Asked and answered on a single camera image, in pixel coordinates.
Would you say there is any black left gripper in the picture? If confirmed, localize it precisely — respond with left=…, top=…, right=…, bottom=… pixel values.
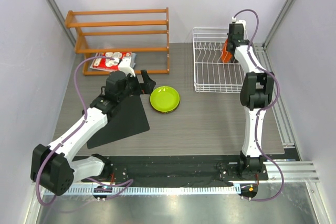
left=118, top=70, right=155, bottom=103

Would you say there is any orange plate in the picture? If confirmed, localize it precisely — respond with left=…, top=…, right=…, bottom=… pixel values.
left=220, top=40, right=233, bottom=63

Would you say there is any lime green plate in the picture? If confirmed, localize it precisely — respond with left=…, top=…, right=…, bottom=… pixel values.
left=150, top=86, right=181, bottom=100

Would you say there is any red floral plate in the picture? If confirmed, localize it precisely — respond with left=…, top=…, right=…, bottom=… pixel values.
left=150, top=99, right=180, bottom=114

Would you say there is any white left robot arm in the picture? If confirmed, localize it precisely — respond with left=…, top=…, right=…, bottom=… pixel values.
left=30, top=70, right=156, bottom=196

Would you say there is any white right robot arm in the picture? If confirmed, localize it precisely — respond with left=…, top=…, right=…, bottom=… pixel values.
left=225, top=20, right=274, bottom=179

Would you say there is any orange wooden shelf rack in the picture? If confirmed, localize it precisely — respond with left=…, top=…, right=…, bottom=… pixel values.
left=65, top=7, right=170, bottom=74

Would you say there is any black clipboard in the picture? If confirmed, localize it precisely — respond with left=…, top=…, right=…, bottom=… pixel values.
left=87, top=95, right=150, bottom=149

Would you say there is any red and white booklet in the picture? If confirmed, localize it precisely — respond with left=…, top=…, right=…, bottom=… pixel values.
left=90, top=51, right=137, bottom=72

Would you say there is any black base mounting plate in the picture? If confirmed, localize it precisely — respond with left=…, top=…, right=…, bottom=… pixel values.
left=98, top=155, right=268, bottom=187

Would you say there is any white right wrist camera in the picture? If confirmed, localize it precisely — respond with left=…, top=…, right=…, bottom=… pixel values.
left=232, top=17, right=246, bottom=29

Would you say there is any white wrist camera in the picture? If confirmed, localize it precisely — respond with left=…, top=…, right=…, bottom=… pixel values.
left=232, top=17, right=246, bottom=29
left=118, top=57, right=135, bottom=77

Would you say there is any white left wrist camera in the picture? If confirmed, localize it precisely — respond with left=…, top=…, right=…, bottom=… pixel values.
left=118, top=57, right=135, bottom=77

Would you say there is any white wire dish rack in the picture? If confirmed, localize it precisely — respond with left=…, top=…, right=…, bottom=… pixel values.
left=192, top=27, right=245, bottom=93

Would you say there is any perforated aluminium front rail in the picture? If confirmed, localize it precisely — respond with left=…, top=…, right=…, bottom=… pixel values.
left=63, top=183, right=241, bottom=197

